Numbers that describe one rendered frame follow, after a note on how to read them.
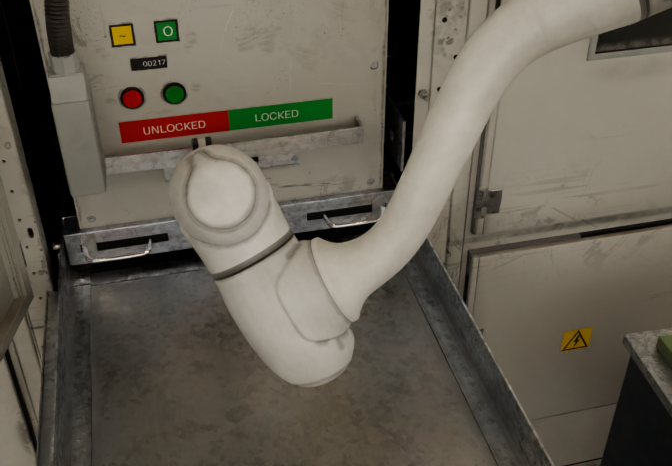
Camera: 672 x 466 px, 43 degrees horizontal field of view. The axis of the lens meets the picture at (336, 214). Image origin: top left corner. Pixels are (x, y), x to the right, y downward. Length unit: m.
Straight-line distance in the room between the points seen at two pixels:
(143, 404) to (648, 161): 0.91
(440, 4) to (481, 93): 0.39
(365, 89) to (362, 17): 0.12
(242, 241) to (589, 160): 0.74
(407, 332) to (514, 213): 0.32
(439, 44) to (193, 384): 0.60
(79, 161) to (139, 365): 0.30
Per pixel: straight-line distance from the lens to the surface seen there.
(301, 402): 1.15
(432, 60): 1.27
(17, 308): 1.38
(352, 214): 1.41
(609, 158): 1.48
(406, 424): 1.13
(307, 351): 0.91
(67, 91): 1.14
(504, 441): 1.12
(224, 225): 0.84
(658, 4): 0.89
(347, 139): 1.29
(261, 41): 1.24
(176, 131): 1.28
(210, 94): 1.26
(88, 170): 1.18
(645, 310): 1.76
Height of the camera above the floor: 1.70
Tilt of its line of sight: 35 degrees down
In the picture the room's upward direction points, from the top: straight up
